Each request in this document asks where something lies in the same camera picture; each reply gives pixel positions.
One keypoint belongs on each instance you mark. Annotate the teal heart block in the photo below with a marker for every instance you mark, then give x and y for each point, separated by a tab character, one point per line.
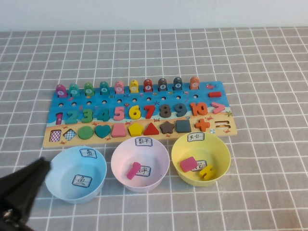
102	131

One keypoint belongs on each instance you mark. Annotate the yellow fish peg six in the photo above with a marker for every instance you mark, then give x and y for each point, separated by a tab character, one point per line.
134	86

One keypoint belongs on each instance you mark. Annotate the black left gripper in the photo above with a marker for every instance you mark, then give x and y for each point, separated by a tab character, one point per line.
10	221

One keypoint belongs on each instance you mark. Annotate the pink number one block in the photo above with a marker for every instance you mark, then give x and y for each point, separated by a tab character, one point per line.
133	170

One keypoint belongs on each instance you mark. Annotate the brown number eight block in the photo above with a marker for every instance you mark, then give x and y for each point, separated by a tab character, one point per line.
166	111

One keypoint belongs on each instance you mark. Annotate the light pink plastic bowl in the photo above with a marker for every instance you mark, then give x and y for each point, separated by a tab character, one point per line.
125	154

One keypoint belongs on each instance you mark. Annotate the green fish peg three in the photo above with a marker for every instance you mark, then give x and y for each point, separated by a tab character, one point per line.
88	89

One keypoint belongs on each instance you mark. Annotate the pink rectangle block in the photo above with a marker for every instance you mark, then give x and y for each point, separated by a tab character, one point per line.
188	164

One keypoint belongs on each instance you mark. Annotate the dark blue fish peg nine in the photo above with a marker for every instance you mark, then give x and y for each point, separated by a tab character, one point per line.
177	83

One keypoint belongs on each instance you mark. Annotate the teal fish peg four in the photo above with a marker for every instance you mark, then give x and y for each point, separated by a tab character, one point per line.
104	87

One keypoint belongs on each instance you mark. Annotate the yellow number six block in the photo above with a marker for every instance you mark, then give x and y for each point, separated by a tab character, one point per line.
134	114

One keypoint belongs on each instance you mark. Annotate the pink greater-than sign block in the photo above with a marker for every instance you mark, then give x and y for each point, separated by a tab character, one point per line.
219	107

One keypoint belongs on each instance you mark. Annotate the green circle block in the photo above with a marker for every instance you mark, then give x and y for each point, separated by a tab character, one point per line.
85	132

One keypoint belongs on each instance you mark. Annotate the light blue plastic bowl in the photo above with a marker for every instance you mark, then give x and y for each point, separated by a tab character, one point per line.
65	168

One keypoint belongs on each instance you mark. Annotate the teal fish peg two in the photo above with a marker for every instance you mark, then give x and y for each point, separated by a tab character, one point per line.
74	90

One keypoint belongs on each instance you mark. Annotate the grey checked tablecloth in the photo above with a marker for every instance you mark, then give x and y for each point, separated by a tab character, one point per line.
264	72

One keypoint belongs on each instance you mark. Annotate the orange fish peg ten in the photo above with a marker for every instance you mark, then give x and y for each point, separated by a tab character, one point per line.
195	83

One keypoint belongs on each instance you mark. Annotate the yellow plastic bowl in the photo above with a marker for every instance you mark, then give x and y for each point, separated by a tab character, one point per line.
211	149

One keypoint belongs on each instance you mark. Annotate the teal number two block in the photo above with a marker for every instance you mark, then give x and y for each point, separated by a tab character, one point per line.
72	118

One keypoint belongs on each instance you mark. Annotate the yellow pentagon block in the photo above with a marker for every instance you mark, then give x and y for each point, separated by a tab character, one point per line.
135	130

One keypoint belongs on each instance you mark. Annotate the red triangle block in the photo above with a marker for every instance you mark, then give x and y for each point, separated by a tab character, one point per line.
151	130

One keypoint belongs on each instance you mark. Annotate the colourful wooden puzzle board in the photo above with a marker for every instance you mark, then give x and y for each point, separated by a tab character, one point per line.
203	92

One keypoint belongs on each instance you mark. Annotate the purple fish peg one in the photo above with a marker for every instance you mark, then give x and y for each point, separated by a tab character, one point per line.
60	91

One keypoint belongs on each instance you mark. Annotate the red number seven block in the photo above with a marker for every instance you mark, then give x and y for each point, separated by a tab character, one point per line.
149	111

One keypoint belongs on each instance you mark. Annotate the brown star block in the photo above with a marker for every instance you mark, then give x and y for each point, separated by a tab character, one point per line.
167	127

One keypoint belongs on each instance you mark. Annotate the dark blue square block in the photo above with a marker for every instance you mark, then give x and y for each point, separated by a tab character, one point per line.
183	126

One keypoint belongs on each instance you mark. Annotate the green number three block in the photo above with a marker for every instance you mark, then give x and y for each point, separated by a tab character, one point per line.
87	116

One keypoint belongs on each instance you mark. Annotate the red minus sign block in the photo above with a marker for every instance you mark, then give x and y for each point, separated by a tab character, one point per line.
214	94

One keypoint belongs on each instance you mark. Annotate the orange number ten block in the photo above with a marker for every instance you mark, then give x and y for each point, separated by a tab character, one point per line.
202	109

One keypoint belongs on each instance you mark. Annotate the dark blue number nine block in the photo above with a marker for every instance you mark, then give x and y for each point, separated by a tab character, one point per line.
181	108

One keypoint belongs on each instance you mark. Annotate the pink number five block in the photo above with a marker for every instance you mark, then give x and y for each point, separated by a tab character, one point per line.
119	113

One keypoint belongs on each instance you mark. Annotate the pink trapezoid block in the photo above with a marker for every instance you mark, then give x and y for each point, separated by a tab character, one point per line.
119	131

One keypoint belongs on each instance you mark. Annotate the pink fish peg five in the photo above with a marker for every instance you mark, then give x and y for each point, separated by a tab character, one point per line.
119	87

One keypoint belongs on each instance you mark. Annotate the yellow equals sign block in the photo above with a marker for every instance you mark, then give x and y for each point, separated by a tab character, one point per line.
206	172

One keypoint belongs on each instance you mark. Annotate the teal number four block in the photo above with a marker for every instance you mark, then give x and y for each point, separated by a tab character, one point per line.
104	115

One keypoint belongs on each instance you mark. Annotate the red fish peg seven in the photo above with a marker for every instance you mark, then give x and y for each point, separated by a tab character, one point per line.
148	85

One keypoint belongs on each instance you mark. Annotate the orange plus sign block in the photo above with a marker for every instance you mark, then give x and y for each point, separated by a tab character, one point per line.
202	125

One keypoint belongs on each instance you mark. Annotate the brown fish peg eight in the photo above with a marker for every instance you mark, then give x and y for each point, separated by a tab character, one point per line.
162	84

